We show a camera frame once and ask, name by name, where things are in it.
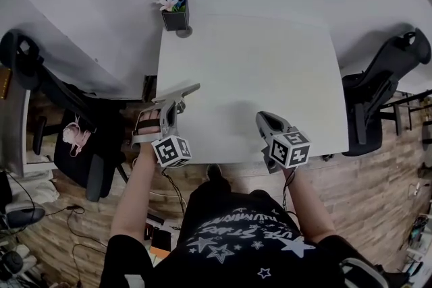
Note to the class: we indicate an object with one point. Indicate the white table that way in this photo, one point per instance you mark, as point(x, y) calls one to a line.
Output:
point(253, 87)

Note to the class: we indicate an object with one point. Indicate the black chair with grey cushion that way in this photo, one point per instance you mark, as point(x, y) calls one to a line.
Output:
point(381, 274)

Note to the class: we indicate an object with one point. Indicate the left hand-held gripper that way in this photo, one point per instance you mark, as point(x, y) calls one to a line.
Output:
point(170, 150)

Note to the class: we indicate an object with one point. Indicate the pink artificial flower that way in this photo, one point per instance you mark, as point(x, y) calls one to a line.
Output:
point(168, 3)

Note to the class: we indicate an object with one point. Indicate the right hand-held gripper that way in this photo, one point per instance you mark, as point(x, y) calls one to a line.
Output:
point(291, 150)

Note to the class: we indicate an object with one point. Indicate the person's black star-print shirt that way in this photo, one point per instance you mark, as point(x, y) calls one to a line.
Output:
point(243, 246)

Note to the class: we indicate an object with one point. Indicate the person's right forearm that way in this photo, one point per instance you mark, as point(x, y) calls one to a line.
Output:
point(307, 209)

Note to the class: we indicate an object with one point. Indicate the black pen holder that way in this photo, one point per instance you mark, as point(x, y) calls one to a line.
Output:
point(175, 18)

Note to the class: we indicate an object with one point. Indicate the person's left hand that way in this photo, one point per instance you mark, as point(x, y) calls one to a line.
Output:
point(149, 123)

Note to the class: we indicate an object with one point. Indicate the person's black shoe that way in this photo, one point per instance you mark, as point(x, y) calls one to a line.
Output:
point(214, 172)

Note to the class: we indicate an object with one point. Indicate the person's black trouser leg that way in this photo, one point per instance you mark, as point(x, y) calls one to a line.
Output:
point(211, 192)

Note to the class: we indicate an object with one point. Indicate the dark brown box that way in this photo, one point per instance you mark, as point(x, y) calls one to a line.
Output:
point(161, 239)

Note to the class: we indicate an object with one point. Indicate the person's left forearm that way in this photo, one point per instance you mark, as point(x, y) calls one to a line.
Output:
point(135, 192)

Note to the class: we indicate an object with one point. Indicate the orange box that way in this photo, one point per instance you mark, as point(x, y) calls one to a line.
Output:
point(159, 252)

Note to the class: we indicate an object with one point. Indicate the black office chair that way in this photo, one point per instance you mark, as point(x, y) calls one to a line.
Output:
point(378, 91)
point(67, 131)

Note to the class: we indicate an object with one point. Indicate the wooden desk with white frame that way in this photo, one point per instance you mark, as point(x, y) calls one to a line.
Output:
point(13, 118)

